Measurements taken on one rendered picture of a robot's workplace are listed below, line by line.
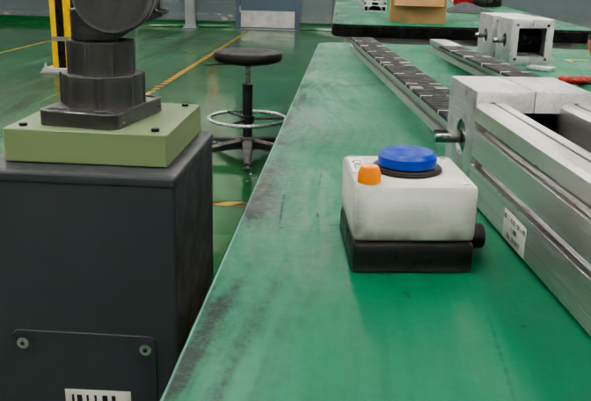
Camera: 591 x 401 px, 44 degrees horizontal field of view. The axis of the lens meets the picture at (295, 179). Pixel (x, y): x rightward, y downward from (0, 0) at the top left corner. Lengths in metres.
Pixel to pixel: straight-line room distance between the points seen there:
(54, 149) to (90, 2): 0.15
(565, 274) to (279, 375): 0.19
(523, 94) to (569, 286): 0.23
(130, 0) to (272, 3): 10.86
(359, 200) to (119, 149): 0.33
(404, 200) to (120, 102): 0.38
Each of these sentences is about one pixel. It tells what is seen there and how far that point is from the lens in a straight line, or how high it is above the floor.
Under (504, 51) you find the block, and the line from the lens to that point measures 1.66.
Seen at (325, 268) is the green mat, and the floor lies 0.78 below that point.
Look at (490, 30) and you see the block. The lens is 1.74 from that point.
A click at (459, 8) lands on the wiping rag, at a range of 3.49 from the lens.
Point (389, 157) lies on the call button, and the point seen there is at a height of 0.85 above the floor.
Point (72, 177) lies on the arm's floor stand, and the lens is 0.73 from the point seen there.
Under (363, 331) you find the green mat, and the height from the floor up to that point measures 0.78.
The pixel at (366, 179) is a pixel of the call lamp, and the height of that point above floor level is 0.84.
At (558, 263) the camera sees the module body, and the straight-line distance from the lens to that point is 0.47.
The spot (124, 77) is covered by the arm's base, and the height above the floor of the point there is 0.86.
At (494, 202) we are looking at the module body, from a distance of 0.58.
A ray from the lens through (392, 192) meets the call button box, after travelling 0.47.
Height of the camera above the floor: 0.97
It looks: 16 degrees down
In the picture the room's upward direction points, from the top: 1 degrees clockwise
